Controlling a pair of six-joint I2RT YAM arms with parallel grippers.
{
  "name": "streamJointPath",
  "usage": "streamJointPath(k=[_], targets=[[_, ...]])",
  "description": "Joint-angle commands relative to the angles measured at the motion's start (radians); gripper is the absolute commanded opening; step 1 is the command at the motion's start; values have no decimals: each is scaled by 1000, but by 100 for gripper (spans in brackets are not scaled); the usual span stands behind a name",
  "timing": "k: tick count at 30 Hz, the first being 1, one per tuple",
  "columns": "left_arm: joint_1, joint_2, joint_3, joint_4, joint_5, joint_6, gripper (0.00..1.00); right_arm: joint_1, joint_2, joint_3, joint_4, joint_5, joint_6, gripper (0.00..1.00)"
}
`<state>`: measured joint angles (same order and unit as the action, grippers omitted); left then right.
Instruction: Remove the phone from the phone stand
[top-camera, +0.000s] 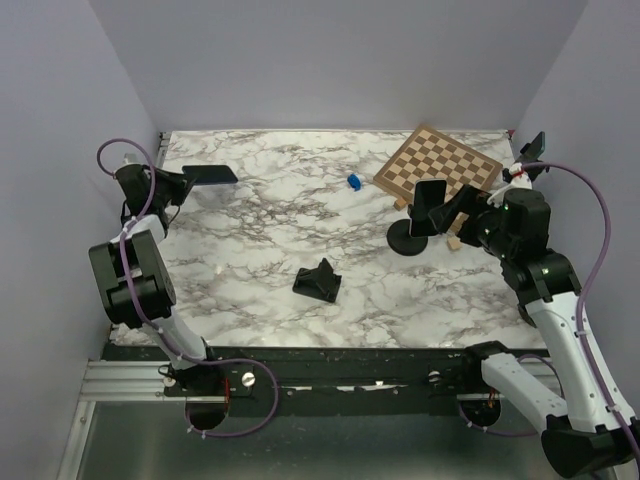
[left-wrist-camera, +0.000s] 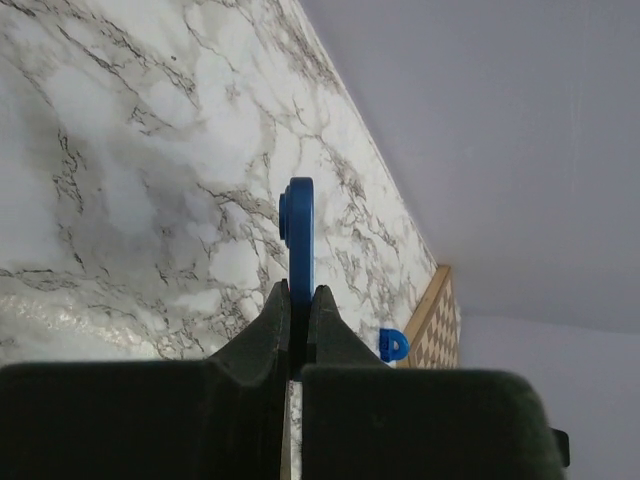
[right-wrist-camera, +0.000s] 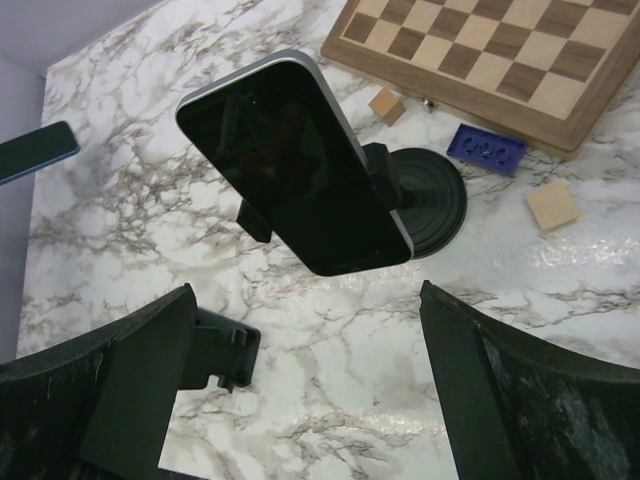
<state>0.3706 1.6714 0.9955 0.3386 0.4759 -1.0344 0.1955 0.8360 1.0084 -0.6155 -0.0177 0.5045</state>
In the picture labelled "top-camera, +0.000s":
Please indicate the black ball-joint phone stand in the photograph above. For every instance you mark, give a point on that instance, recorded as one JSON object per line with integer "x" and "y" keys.
{"x": 533, "y": 168}

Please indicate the dark blue phone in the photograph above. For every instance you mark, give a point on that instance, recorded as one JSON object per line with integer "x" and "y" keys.
{"x": 204, "y": 175}

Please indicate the blue plastic piece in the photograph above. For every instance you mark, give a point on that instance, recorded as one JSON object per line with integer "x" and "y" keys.
{"x": 354, "y": 182}

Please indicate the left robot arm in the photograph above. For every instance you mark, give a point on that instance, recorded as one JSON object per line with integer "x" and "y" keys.
{"x": 134, "y": 284}

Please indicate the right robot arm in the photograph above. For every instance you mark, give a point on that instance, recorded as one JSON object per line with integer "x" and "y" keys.
{"x": 590, "y": 427}

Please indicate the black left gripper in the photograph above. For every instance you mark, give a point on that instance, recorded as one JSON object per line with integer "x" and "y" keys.
{"x": 179, "y": 185}

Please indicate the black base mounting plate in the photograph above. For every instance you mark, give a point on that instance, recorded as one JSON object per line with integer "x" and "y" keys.
{"x": 318, "y": 382}

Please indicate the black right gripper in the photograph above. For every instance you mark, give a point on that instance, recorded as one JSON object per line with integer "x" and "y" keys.
{"x": 470, "y": 200}

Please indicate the black round-base phone stand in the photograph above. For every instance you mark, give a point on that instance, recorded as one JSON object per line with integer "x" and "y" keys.
{"x": 401, "y": 242}

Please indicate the wooden chessboard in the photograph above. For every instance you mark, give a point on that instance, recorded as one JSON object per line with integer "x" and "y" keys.
{"x": 429, "y": 154}

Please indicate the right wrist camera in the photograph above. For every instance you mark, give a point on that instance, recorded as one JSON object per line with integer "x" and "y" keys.
{"x": 515, "y": 177}

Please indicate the black folding phone holder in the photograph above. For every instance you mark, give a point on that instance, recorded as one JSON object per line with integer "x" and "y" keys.
{"x": 320, "y": 283}

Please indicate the light wooden cube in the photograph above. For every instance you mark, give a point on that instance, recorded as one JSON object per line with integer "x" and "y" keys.
{"x": 454, "y": 243}

